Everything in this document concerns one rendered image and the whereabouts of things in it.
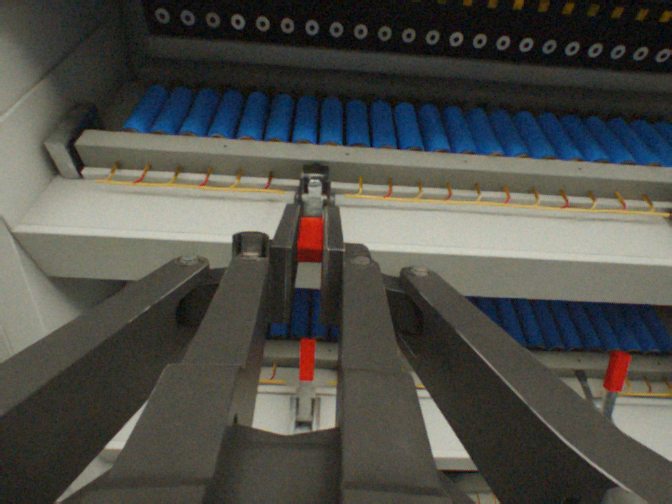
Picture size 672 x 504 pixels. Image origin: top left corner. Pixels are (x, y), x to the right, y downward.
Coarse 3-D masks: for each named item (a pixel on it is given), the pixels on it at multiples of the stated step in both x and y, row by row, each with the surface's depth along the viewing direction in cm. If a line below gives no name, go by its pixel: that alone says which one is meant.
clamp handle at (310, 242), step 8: (312, 184) 23; (320, 184) 23; (312, 192) 24; (320, 192) 24; (312, 200) 24; (320, 200) 24; (312, 208) 23; (320, 208) 23; (304, 216) 22; (312, 216) 22; (320, 216) 22; (304, 224) 20; (312, 224) 20; (320, 224) 20; (304, 232) 19; (312, 232) 19; (320, 232) 19; (304, 240) 19; (312, 240) 19; (320, 240) 19; (304, 248) 18; (312, 248) 18; (320, 248) 18; (304, 256) 18; (312, 256) 18; (320, 256) 18
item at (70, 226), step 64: (64, 64) 27; (320, 64) 35; (384, 64) 35; (448, 64) 35; (512, 64) 35; (0, 128) 22; (64, 128) 26; (0, 192) 22; (64, 192) 26; (128, 192) 26; (192, 192) 27; (256, 192) 27; (64, 256) 25; (128, 256) 25; (384, 256) 25; (448, 256) 25; (512, 256) 25; (576, 256) 25; (640, 256) 26
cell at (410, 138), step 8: (400, 104) 33; (408, 104) 33; (400, 112) 32; (408, 112) 32; (400, 120) 31; (408, 120) 31; (416, 120) 32; (400, 128) 31; (408, 128) 30; (416, 128) 30; (400, 136) 30; (408, 136) 30; (416, 136) 30; (400, 144) 30; (408, 144) 29; (416, 144) 29
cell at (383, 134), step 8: (376, 104) 32; (384, 104) 32; (376, 112) 32; (384, 112) 31; (376, 120) 31; (384, 120) 31; (392, 120) 32; (376, 128) 30; (384, 128) 30; (392, 128) 30; (376, 136) 30; (384, 136) 29; (392, 136) 30; (376, 144) 29; (384, 144) 29; (392, 144) 29
